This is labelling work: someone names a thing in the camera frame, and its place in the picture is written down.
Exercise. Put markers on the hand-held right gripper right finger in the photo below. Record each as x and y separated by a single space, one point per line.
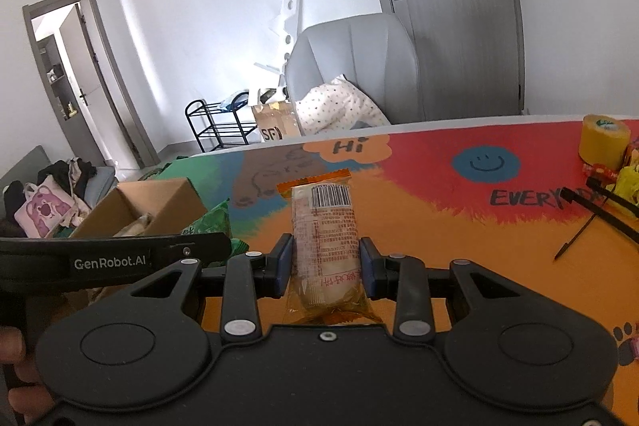
368 266

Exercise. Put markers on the green snack packet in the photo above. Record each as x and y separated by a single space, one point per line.
214 221

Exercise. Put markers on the yellow tape roll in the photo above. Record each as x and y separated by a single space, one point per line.
604 141

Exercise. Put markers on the person's left hand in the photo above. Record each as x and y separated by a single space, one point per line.
27 376

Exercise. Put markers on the long white snack packet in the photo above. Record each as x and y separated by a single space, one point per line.
135 226

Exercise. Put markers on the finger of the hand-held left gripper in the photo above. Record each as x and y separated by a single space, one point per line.
199 246

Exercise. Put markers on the printed brown carton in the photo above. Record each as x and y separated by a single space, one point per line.
274 124

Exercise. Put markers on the orange pastry packet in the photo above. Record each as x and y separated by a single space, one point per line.
324 231

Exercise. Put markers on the yellow green wrapper bundle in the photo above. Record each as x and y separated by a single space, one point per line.
626 181

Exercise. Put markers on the grey chair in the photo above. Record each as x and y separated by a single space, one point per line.
349 51

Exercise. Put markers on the black shoe rack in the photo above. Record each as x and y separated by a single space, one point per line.
214 131

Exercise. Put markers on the colourful cartoon table mat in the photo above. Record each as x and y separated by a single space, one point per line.
449 226

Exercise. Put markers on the grey door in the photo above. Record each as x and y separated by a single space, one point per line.
449 31

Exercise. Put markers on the grey sofa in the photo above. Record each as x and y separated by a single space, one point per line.
20 166

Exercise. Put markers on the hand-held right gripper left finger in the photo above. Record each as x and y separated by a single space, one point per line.
284 264

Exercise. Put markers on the white board with holes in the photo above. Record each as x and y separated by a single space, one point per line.
292 7

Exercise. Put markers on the black metal stand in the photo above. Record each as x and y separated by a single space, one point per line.
614 211

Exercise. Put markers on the open interior door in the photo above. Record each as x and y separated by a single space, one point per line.
95 81

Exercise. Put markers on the dark and beige clothes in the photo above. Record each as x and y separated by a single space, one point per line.
65 174

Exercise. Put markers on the pink bear tote bag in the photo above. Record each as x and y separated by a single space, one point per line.
42 209

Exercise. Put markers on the brown cardboard box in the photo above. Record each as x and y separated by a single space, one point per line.
164 201

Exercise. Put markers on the grey shelf unit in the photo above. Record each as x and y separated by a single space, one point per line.
60 81

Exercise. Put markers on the white dotted pillow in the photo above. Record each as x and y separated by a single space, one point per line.
334 106

